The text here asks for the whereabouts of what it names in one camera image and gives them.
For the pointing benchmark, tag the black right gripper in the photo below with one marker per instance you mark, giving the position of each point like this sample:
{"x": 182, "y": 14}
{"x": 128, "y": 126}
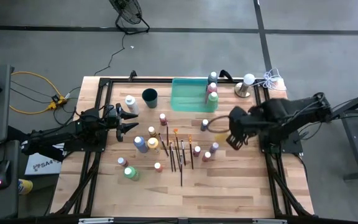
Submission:
{"x": 241, "y": 121}

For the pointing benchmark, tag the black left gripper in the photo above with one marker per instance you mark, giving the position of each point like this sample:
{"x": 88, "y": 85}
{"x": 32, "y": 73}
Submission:
{"x": 120, "y": 121}

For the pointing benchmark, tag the large white paint bottle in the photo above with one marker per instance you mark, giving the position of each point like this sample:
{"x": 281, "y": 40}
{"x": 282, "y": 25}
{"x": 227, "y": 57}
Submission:
{"x": 132, "y": 105}

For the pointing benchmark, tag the small purple paint bottle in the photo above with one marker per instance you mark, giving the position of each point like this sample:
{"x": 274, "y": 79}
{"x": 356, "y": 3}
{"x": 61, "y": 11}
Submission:
{"x": 213, "y": 147}

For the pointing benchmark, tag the small yellow paint bottle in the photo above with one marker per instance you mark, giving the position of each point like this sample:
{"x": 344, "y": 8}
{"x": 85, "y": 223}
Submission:
{"x": 152, "y": 132}

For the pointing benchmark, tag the large blue paint bottle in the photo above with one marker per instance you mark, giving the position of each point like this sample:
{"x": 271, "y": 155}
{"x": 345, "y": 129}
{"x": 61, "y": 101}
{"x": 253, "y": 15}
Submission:
{"x": 140, "y": 144}

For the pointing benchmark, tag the small red paint bottle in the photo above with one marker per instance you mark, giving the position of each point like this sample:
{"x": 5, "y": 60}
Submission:
{"x": 163, "y": 119}

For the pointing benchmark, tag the small dark blue paint bottle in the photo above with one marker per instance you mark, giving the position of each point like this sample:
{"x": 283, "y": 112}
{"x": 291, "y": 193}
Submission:
{"x": 204, "y": 125}

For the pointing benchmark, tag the small pink paint bottle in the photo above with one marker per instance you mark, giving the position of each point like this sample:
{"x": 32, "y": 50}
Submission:
{"x": 122, "y": 161}

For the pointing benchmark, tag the small magenta paint bottle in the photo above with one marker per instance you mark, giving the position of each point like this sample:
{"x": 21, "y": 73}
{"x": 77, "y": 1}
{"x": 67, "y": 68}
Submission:
{"x": 196, "y": 151}

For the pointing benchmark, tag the large green paint bottle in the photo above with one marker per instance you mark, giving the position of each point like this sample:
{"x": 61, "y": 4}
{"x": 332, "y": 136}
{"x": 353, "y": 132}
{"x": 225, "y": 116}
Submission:
{"x": 212, "y": 101}
{"x": 131, "y": 173}

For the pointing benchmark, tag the small orange paint bottle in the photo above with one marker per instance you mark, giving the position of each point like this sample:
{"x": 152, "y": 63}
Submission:
{"x": 158, "y": 167}

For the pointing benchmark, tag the large rose red paint bottle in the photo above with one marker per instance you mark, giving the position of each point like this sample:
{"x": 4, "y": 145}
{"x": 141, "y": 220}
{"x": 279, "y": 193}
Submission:
{"x": 211, "y": 89}

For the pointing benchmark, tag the large dark teal paint bottle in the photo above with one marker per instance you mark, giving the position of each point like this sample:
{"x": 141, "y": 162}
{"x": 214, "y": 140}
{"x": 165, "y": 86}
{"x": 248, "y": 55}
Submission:
{"x": 212, "y": 77}

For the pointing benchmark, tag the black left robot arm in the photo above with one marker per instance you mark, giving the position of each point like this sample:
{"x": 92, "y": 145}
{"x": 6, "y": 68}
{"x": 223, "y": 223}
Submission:
{"x": 73, "y": 129}

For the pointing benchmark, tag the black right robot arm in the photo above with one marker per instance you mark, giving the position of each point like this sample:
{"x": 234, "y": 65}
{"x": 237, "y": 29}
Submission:
{"x": 291, "y": 113}

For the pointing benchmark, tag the dark green plastic cup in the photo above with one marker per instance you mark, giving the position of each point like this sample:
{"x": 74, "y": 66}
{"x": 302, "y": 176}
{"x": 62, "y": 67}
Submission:
{"x": 149, "y": 98}

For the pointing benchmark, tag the orange flat-tip paintbrush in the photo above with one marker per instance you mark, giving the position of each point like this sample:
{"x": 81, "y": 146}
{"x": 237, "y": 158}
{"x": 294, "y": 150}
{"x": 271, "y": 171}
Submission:
{"x": 191, "y": 152}

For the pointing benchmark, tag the black table clamp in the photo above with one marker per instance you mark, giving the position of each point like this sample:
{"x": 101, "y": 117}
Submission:
{"x": 132, "y": 74}
{"x": 228, "y": 75}

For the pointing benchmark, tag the orange fan-tip paintbrush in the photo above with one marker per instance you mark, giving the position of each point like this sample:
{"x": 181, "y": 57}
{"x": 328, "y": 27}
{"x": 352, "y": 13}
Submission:
{"x": 177, "y": 143}

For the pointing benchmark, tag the white globe brass lamp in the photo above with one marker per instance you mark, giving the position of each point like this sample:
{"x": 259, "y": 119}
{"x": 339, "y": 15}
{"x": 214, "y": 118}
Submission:
{"x": 249, "y": 79}

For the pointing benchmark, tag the translucent teal plastic bin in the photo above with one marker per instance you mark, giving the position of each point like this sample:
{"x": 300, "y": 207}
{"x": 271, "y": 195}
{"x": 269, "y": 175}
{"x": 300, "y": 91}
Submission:
{"x": 188, "y": 96}

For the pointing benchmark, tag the white printed box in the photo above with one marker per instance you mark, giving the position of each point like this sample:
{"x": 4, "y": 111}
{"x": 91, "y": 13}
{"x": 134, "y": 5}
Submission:
{"x": 43, "y": 166}

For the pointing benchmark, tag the black floor fan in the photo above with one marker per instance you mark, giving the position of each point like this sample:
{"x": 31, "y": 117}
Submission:
{"x": 129, "y": 12}

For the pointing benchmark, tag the black metal table stand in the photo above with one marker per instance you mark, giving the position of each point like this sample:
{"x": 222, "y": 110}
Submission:
{"x": 352, "y": 146}

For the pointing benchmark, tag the yellow can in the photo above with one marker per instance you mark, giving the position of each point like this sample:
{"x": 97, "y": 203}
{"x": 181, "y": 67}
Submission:
{"x": 25, "y": 186}

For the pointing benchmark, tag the black computer mouse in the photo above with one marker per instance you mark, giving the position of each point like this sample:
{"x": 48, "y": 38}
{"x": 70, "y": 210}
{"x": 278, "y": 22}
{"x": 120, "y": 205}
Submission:
{"x": 2, "y": 172}

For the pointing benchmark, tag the dark desk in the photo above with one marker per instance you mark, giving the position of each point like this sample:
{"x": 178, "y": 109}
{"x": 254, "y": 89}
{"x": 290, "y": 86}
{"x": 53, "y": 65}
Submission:
{"x": 8, "y": 202}

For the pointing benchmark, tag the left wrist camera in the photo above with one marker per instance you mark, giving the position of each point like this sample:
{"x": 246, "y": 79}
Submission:
{"x": 110, "y": 118}

